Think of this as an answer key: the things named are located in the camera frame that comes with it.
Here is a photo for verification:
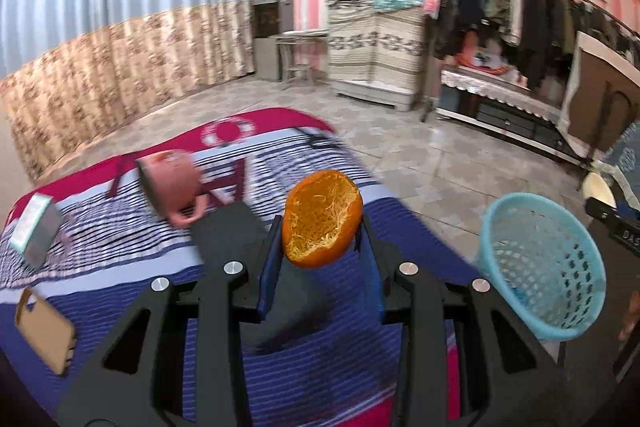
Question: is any blue and floral curtain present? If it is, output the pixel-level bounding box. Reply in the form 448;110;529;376
0;0;261;178

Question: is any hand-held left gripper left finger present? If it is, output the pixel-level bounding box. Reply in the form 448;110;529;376
57;216;285;427

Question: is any tan phone case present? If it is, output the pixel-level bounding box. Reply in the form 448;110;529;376
14;287;77;377

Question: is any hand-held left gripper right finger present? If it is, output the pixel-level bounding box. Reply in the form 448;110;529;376
357;213;568;427

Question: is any blue patterned cloth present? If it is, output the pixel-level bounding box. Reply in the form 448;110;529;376
600;122;640;208

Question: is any wooden board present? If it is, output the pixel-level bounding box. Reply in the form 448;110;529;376
557;31;640;162

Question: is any light blue plastic basket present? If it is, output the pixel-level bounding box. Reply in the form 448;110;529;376
477;193;608;342

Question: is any water dispenser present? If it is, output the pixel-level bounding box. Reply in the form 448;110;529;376
250;0;296;82

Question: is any pink mug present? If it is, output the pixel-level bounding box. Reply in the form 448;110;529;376
136;149;208;228

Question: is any white box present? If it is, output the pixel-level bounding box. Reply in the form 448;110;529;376
9;193;63;269

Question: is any cloth covered cabinet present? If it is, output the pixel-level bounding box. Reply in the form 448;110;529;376
326;0;428;112

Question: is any striped red blue blanket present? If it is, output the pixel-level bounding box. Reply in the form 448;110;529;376
0;107;501;427

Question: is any orange peel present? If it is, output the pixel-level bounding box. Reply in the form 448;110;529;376
281;170;364;270

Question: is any row of hanging clothes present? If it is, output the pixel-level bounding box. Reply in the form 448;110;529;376
425;0;636;88

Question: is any round stool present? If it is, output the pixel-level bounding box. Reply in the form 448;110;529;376
270;31;331;90

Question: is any low table with lace cloth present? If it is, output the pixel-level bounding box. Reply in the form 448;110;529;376
437;67;581;160

